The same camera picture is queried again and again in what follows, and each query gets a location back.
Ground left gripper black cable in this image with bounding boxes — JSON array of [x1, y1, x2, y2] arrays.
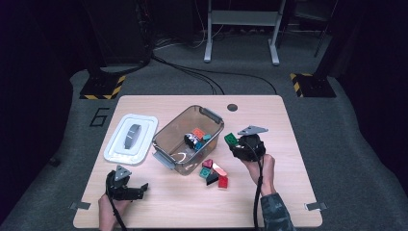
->
[[109, 195, 128, 231]]

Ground black cabinet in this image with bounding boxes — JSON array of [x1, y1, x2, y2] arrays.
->
[[84, 0, 152, 65]]

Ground person's right hand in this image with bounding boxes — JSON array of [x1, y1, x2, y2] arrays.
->
[[240, 153, 277, 197]]

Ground long salmon pink toy block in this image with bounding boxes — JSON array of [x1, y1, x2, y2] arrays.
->
[[211, 163, 229, 177]]

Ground white lid with grey handle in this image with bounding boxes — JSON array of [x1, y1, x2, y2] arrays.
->
[[103, 113, 160, 167]]

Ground white floor cables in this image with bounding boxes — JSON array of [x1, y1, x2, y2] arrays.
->
[[153, 18, 225, 51]]

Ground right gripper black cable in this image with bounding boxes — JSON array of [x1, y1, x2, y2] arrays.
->
[[243, 141, 266, 231]]

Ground grey tape strip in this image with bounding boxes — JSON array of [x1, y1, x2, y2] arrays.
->
[[69, 201, 92, 211]]

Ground translucent brown plastic container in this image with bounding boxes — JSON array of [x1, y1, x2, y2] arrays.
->
[[151, 104, 225, 176]]

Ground black floor cable bundle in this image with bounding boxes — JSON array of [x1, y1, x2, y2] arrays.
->
[[150, 54, 225, 95]]

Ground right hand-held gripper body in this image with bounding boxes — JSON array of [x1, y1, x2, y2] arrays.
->
[[235, 124, 269, 163]]

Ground thin black floor cable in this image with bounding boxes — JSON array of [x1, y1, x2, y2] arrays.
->
[[191, 68, 278, 95]]

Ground white metal stand frame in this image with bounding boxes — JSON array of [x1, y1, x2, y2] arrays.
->
[[203, 0, 287, 66]]

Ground green toy block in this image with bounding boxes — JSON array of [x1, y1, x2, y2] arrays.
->
[[223, 132, 240, 147]]

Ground orange toy block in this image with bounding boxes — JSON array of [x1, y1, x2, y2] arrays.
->
[[191, 127, 207, 140]]

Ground black toy block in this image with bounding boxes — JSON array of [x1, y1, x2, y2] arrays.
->
[[205, 172, 220, 187]]

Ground black yellow striped stand base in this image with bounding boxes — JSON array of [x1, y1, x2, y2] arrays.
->
[[290, 72, 337, 98], [79, 75, 127, 100]]

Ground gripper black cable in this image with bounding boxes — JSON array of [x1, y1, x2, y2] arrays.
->
[[243, 141, 266, 231], [109, 195, 128, 231]]

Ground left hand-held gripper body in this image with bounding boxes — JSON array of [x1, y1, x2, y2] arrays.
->
[[105, 165, 138, 202]]

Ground black white striped toy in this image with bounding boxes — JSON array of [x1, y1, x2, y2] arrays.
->
[[184, 133, 198, 150]]

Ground person's left hand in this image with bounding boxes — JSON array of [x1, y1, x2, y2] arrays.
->
[[97, 193, 131, 222]]

